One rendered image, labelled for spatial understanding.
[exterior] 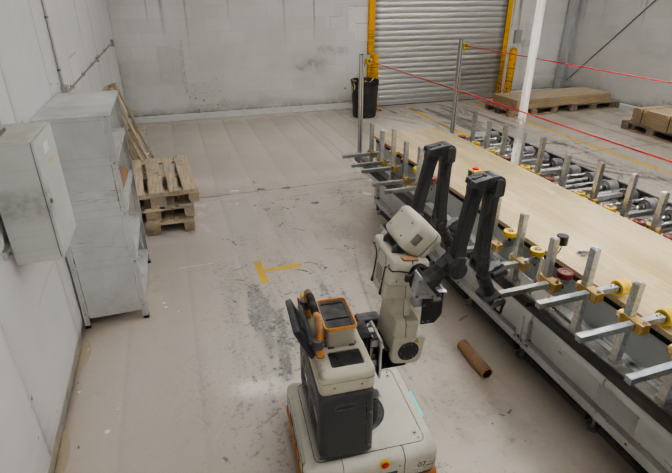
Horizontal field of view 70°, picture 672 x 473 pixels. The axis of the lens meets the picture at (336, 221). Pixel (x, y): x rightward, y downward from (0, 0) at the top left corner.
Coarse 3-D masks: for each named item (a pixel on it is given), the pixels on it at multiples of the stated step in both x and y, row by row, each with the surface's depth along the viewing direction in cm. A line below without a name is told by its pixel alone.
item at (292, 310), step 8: (288, 304) 223; (304, 304) 230; (288, 312) 218; (296, 312) 223; (304, 312) 228; (296, 320) 212; (304, 320) 220; (296, 328) 207; (304, 328) 216; (296, 336) 205; (304, 336) 210; (312, 336) 213; (304, 344) 208; (312, 344) 205; (320, 344) 204; (312, 352) 211
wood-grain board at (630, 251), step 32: (416, 160) 426; (480, 160) 426; (512, 192) 359; (544, 192) 359; (512, 224) 310; (544, 224) 310; (576, 224) 310; (608, 224) 310; (576, 256) 273; (608, 256) 273; (640, 256) 273
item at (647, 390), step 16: (368, 160) 489; (384, 176) 447; (400, 192) 414; (544, 320) 261; (560, 320) 252; (560, 336) 250; (592, 352) 231; (608, 352) 230; (608, 368) 223; (624, 368) 220; (624, 384) 216; (640, 384) 211; (640, 400) 209; (656, 400) 203; (656, 416) 202
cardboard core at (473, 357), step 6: (462, 342) 331; (462, 348) 328; (468, 348) 325; (468, 354) 322; (474, 354) 320; (468, 360) 322; (474, 360) 317; (480, 360) 315; (474, 366) 316; (480, 366) 311; (486, 366) 310; (480, 372) 310; (486, 372) 314; (492, 372) 311
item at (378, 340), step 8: (368, 312) 250; (376, 312) 250; (360, 320) 244; (368, 320) 245; (376, 320) 246; (376, 328) 248; (376, 336) 228; (376, 344) 228; (384, 344) 234; (376, 352) 233; (384, 352) 243; (376, 360) 232; (384, 360) 238; (376, 368) 236; (384, 368) 234
